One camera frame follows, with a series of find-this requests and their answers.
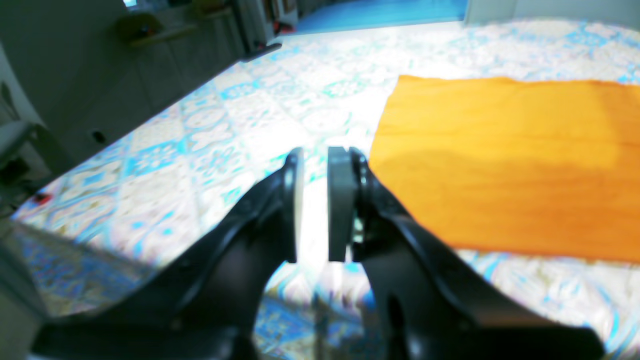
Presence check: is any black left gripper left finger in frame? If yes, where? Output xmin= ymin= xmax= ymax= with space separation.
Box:
xmin=30 ymin=147 xmax=304 ymax=360

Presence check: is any patterned tile tablecloth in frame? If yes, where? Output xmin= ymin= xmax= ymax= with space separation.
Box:
xmin=6 ymin=20 xmax=639 ymax=360

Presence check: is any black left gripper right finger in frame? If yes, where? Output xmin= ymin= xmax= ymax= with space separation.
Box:
xmin=327 ymin=146 xmax=605 ymax=360

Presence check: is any orange T-shirt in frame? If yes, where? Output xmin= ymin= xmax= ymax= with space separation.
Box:
xmin=369 ymin=75 xmax=640 ymax=264

